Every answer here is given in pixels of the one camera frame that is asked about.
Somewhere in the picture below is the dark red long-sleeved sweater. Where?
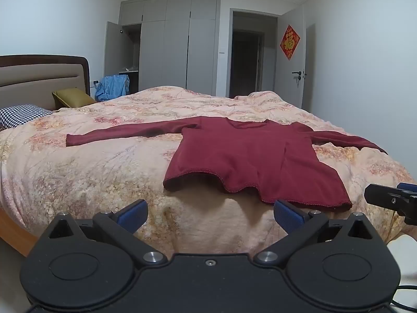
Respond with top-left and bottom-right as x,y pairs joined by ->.
65,116 -> 388,212

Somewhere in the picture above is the olive green pillow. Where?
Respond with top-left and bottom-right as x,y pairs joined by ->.
52,88 -> 98,109

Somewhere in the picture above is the blue garment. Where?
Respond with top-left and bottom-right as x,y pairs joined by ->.
94,73 -> 130,102

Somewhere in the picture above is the wooden bed frame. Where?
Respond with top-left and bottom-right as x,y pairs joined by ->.
0,207 -> 38,257

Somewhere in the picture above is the beige padded bed headboard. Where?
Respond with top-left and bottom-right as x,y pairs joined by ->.
0,55 -> 91,111

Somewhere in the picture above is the open doorway frame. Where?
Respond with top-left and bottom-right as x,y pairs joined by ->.
228,8 -> 283,99

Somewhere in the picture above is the red diamond door decoration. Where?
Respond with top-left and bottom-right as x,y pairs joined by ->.
279,24 -> 301,61

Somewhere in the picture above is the black door handle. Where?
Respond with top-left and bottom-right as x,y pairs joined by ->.
291,70 -> 307,87

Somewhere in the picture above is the grey built-in wardrobe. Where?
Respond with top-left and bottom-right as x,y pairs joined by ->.
104,0 -> 221,98

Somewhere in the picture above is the black cable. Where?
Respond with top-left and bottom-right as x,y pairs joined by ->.
393,285 -> 417,311

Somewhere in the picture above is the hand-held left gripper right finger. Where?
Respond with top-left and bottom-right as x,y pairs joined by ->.
253,199 -> 380,267

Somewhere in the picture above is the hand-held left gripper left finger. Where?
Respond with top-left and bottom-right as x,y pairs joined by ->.
43,199 -> 169,267

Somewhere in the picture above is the pink floral blanket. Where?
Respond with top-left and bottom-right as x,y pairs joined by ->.
0,86 -> 417,258

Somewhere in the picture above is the houndstooth patterned pillow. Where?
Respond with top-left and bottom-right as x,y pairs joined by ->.
0,105 -> 54,130

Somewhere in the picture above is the white room door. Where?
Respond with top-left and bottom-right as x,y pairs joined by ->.
274,7 -> 316,111

